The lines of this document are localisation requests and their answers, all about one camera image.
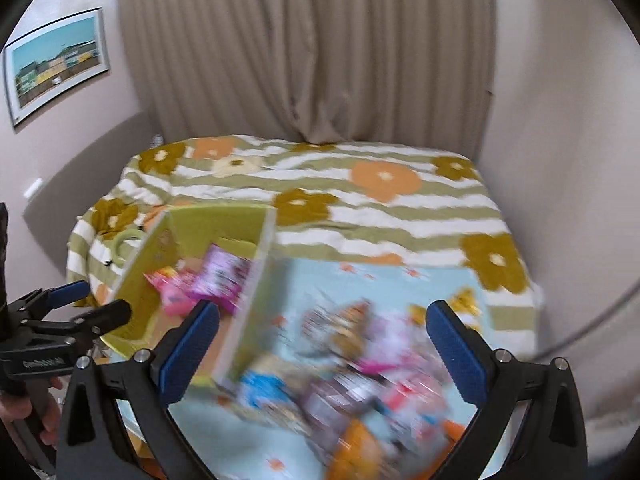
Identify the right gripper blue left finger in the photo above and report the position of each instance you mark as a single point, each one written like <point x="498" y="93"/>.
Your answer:
<point x="179" y="353"/>

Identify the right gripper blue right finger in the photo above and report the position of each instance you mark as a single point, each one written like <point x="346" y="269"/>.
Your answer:
<point x="464" y="352"/>

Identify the floral striped bed quilt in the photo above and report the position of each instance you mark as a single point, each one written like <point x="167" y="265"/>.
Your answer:
<point x="352" y="203"/>

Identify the grey headboard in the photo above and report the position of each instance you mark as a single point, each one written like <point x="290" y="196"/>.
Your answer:
<point x="51" y="215"/>

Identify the magenta snack bag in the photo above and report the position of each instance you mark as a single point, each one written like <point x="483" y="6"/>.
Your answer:
<point x="221" y="279"/>

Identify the beige curtain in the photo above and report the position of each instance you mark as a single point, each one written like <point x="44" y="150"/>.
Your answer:
<point x="414" y="72"/>

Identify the white wall switch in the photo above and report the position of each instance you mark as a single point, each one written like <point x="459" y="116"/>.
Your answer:
<point x="33" y="189"/>

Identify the light blue daisy tablecloth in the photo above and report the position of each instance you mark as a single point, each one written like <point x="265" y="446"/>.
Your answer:
<point x="243" y="443"/>

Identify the blue yellow snack bag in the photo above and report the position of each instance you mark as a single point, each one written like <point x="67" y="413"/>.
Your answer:
<point x="263" y="392"/>

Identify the framed houses picture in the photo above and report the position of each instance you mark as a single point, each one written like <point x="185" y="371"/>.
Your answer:
<point x="53" y="59"/>

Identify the green cardboard box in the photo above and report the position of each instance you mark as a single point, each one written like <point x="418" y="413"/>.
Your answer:
<point x="160" y="265"/>

